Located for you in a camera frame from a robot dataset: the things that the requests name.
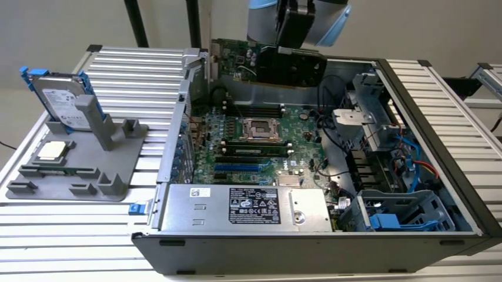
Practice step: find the green and black graphics card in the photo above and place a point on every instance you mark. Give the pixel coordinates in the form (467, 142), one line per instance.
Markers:
(298, 67)

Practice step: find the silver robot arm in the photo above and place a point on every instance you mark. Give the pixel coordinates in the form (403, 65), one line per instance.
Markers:
(262, 26)

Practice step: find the black stand pole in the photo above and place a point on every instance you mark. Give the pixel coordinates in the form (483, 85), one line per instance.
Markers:
(194, 23)
(136, 23)

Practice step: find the round coin battery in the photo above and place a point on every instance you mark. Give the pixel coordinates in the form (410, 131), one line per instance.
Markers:
(305, 116)

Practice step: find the metal CPU socket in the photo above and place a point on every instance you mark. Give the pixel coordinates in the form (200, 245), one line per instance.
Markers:
(259, 129)

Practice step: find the green motherboard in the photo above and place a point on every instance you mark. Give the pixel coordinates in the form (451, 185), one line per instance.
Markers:
(298, 147)

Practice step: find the RAM stick with white label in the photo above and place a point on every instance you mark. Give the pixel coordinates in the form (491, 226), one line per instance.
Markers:
(255, 151)

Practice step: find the black expansion slot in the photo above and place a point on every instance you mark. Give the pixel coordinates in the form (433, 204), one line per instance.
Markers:
(235, 160)

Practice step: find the blue expansion slot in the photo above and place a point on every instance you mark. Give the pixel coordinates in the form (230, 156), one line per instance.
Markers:
(236, 169)

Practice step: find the silver finned heatsink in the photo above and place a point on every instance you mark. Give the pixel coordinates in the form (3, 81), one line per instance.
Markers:
(291, 181)

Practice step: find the blue-grey plastic disk bay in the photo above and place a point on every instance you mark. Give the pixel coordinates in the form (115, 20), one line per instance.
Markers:
(391, 199)

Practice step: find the hard disk in blue carrier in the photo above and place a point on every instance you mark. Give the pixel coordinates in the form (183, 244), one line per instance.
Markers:
(59, 100)

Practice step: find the grey metal power supply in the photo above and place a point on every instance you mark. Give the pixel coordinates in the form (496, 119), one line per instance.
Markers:
(219, 211)

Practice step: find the grey plastic parts rack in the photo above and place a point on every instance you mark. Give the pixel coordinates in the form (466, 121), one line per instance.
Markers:
(82, 152)

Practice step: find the blue plastic case latch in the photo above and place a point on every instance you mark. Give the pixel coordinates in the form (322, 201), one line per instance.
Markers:
(139, 208)

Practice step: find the silver CPU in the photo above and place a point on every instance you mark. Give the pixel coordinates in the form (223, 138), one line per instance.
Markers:
(52, 151)

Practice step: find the green RAM stick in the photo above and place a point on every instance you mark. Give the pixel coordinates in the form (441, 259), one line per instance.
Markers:
(71, 171)

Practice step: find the grey and black PC case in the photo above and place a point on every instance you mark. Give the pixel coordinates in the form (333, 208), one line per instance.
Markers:
(274, 255)

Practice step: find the silver metal drive bracket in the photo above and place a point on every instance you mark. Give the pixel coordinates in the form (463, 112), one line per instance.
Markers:
(349, 117)

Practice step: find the small aluminium frame table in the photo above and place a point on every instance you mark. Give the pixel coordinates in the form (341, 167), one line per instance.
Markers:
(486, 85)

